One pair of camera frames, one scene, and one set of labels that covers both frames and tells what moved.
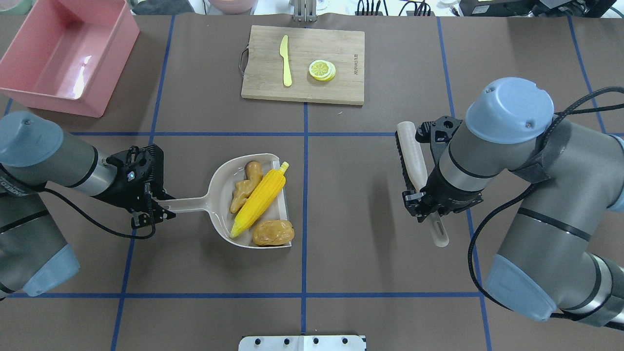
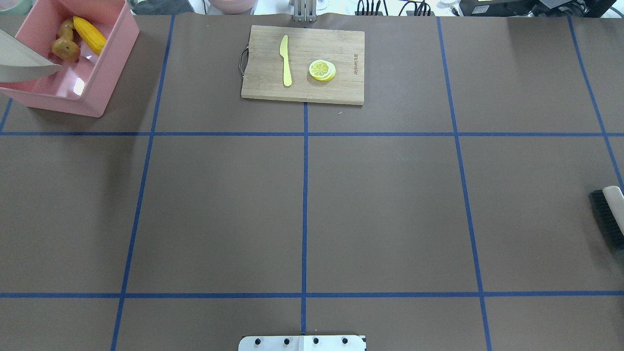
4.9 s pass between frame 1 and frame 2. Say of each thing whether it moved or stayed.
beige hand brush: moved
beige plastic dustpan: moved
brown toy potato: moved
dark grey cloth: stayed
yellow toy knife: stayed
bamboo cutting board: stayed
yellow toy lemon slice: stayed
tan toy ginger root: moved
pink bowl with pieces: stayed
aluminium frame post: stayed
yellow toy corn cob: moved
